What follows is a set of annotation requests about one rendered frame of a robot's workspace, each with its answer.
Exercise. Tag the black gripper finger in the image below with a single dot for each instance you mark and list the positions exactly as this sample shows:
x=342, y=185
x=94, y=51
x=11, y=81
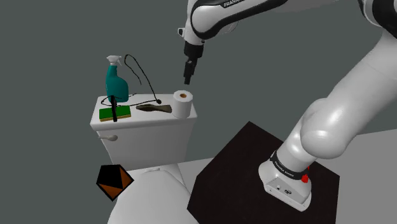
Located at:
x=188, y=72

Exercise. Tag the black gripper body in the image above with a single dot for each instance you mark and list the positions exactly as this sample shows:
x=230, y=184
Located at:
x=193, y=51

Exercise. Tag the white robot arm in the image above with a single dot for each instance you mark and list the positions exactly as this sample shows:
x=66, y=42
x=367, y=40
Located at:
x=341, y=102

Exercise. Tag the white toilet paper roll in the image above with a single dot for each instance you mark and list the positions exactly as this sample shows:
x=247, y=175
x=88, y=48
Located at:
x=182, y=104

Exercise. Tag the brown flat scraper tool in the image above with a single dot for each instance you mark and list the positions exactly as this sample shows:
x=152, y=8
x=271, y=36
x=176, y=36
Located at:
x=154, y=108

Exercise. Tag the teal spray bottle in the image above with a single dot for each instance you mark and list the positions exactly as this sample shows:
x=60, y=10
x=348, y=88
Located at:
x=116, y=83

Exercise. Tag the green and yellow sponge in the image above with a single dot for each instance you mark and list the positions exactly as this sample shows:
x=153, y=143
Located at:
x=115, y=113

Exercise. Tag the black and orange box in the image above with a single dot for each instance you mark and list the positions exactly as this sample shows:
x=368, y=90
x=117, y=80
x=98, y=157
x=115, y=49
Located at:
x=114, y=182

